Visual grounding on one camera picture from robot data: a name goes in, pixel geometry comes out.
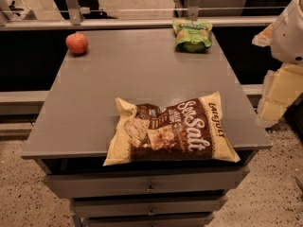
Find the metal frame rail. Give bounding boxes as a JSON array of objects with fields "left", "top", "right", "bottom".
[{"left": 0, "top": 16, "right": 276, "bottom": 31}]

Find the brown sea salt chip bag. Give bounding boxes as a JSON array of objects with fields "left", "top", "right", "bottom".
[{"left": 104, "top": 92, "right": 240, "bottom": 166}]

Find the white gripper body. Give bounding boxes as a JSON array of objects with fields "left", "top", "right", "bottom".
[{"left": 271, "top": 0, "right": 303, "bottom": 64}]

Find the green rice chip bag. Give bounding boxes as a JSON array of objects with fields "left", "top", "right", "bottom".
[{"left": 172, "top": 18, "right": 212, "bottom": 53}]

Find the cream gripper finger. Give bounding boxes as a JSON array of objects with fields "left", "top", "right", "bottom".
[
  {"left": 256, "top": 63, "right": 303, "bottom": 128},
  {"left": 252, "top": 24, "right": 274, "bottom": 47}
]

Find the red apple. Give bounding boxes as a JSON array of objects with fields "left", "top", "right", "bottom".
[{"left": 65, "top": 32, "right": 88, "bottom": 55}]

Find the grey drawer cabinet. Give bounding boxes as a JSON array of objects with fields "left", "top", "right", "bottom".
[{"left": 23, "top": 29, "right": 271, "bottom": 227}]

